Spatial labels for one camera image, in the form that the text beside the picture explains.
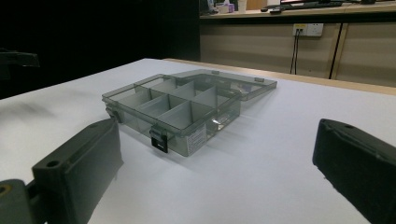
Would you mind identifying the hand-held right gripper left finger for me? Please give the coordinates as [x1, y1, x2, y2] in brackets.
[32, 117, 124, 224]

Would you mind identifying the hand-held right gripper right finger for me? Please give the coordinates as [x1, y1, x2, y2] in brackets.
[312, 118, 396, 224]

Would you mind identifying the transparent grey compartment box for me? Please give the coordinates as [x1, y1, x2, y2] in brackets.
[101, 68, 278, 158]

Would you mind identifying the black curtain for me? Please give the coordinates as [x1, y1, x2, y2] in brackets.
[0, 0, 201, 101]

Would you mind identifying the white table board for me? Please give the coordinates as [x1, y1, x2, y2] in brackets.
[0, 58, 396, 224]

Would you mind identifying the wooden desk in background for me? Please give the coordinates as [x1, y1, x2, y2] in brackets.
[199, 0, 396, 21]

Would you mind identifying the black keyboard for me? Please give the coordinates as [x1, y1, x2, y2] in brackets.
[261, 1, 344, 14]

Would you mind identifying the tissue box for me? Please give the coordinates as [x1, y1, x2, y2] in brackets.
[217, 2, 235, 14]

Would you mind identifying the black wall cable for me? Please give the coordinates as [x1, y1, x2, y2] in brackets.
[290, 29, 297, 75]
[293, 29, 302, 75]

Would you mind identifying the white wall outlet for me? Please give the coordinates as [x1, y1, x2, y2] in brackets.
[292, 22, 324, 37]

